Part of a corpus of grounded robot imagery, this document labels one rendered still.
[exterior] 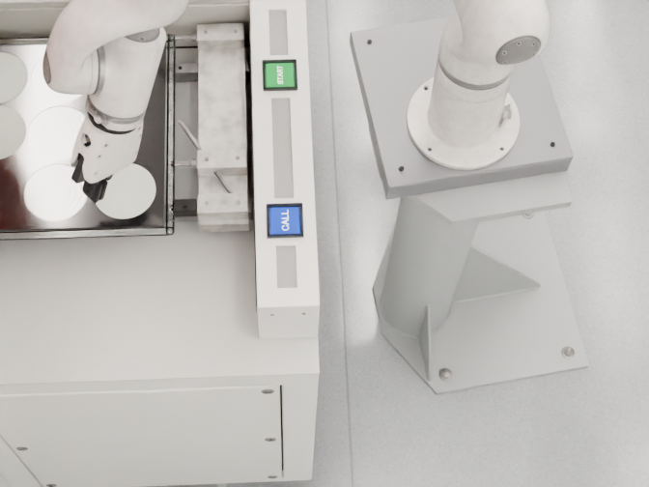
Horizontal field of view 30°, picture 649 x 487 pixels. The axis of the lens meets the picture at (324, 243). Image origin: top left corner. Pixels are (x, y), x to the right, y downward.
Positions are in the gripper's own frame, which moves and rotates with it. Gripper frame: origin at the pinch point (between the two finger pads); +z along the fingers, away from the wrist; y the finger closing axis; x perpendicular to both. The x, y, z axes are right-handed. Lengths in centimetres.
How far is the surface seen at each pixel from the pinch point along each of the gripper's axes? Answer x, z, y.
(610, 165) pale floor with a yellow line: -41, 40, 146
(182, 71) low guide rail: 11.9, -0.3, 31.4
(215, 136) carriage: -2.7, -0.5, 24.6
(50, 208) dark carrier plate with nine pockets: 6.1, 9.6, -1.6
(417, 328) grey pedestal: -35, 62, 82
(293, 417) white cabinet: -39, 36, 20
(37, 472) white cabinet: -4, 80, 1
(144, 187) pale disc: -2.0, 4.2, 10.0
